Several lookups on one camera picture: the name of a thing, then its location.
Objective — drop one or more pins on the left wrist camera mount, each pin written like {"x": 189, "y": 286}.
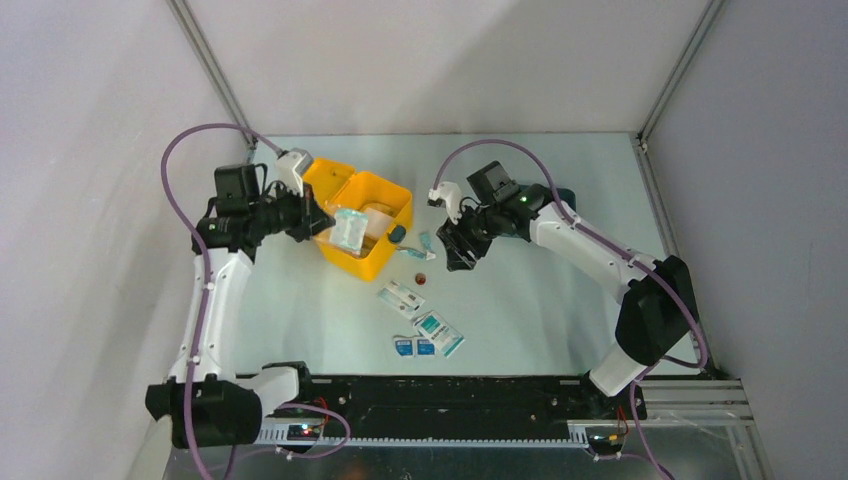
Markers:
{"x": 295, "y": 166}

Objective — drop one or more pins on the dark teal divided tray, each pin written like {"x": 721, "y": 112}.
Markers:
{"x": 568, "y": 197}

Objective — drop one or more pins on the teal tube upper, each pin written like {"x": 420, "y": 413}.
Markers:
{"x": 426, "y": 242}

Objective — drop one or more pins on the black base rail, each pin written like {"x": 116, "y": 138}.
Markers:
{"x": 457, "y": 408}

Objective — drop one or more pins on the white teal striped packet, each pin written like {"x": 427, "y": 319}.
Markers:
{"x": 401, "y": 299}

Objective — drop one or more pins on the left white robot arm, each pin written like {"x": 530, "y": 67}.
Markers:
{"x": 208, "y": 404}

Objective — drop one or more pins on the teal tube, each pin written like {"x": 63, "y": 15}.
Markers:
{"x": 426, "y": 242}
{"x": 414, "y": 253}

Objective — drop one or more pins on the blue alcohol pad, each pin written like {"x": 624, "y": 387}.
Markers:
{"x": 404, "y": 347}
{"x": 424, "y": 348}

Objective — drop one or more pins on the blue alcohol pad left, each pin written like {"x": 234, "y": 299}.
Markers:
{"x": 404, "y": 347}

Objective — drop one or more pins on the teal tube lower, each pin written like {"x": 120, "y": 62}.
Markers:
{"x": 414, "y": 253}

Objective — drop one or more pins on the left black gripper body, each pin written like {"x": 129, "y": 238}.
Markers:
{"x": 288, "y": 211}

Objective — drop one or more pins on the yellow medicine kit box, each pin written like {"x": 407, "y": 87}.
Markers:
{"x": 337, "y": 185}

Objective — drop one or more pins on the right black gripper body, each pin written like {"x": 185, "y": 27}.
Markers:
{"x": 482, "y": 222}

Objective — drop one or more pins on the white gauze pad pack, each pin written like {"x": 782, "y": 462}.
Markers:
{"x": 378, "y": 223}

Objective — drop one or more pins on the medical gauze dressing packet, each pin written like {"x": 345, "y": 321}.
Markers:
{"x": 445, "y": 338}

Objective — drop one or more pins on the blue alcohol pad right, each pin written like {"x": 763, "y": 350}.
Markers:
{"x": 424, "y": 348}

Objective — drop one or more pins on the clear teal sterile pouch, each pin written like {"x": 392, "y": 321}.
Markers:
{"x": 349, "y": 230}

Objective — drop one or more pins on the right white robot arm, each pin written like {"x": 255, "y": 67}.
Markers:
{"x": 656, "y": 298}

